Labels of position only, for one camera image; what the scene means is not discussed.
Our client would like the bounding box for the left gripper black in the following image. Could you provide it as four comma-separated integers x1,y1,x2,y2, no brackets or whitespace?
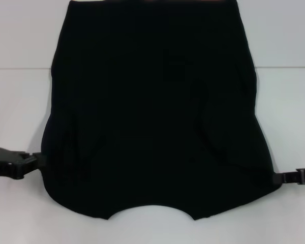
0,146,45,180

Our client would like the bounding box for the black t-shirt white print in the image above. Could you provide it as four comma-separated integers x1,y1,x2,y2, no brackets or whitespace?
40,0,283,221

